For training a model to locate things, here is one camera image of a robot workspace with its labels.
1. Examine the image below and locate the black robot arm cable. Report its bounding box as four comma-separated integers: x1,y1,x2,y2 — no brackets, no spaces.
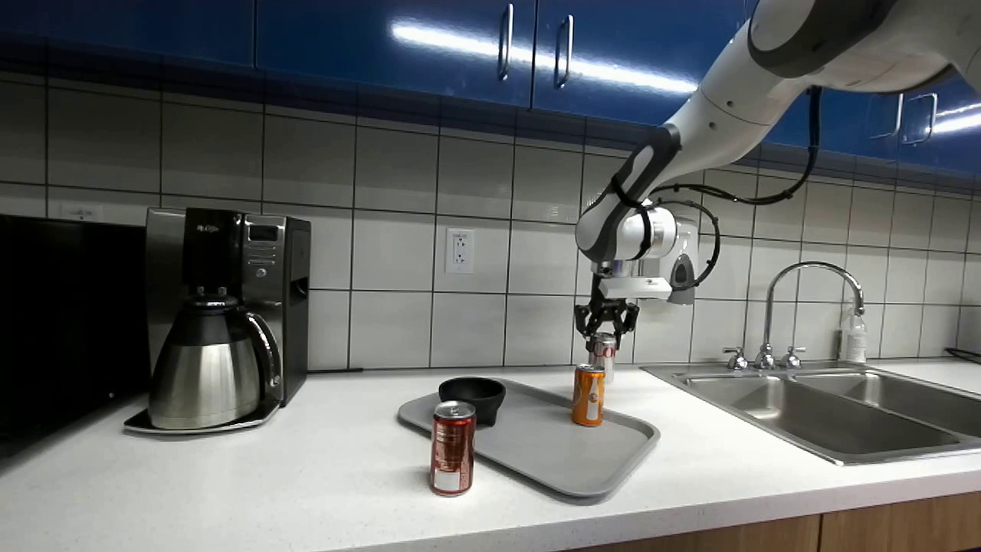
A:
652,85,825,292

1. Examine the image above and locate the orange soda can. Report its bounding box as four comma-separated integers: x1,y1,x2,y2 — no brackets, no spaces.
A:
567,362,610,430

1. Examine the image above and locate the stainless steel double sink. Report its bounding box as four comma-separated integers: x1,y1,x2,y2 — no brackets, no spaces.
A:
652,362,981,468

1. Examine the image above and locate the silver upper cabinet handle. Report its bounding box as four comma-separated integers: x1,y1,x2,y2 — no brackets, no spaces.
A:
552,13,578,92
496,0,517,85
912,90,942,147
884,90,908,140

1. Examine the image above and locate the grey plastic tray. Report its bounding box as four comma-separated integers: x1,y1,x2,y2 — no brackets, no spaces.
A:
395,377,663,502

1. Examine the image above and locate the clear soap bottle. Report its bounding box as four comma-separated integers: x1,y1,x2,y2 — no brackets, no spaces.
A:
837,302,871,368

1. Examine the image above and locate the red soda can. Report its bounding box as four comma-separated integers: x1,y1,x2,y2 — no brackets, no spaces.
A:
427,399,481,499

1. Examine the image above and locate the white wall outlet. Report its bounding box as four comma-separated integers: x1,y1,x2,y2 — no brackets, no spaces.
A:
445,225,478,277

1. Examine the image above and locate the black steel coffee maker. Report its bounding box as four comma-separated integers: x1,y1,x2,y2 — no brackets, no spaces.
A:
122,204,312,437

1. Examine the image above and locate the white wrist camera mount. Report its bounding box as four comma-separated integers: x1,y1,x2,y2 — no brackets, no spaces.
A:
596,273,674,306

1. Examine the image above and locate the white wall soap dispenser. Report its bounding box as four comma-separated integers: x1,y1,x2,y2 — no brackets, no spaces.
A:
668,222,706,306

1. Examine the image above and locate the stainless steel carafe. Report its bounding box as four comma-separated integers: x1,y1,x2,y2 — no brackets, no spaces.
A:
148,296,283,430

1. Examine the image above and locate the chrome gooseneck faucet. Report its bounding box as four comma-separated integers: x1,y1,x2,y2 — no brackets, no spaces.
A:
761,257,869,372

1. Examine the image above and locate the blue upper cabinet door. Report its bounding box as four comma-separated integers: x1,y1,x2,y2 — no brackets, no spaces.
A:
905,74,981,179
764,85,912,155
0,0,259,70
531,0,761,133
255,0,533,111

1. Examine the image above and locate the black microwave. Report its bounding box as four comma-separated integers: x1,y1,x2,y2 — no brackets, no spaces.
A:
0,212,149,453

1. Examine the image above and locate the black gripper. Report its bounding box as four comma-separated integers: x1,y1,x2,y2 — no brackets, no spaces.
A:
572,293,641,349

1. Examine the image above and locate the black bowl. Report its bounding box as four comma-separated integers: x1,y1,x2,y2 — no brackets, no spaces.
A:
438,373,509,430

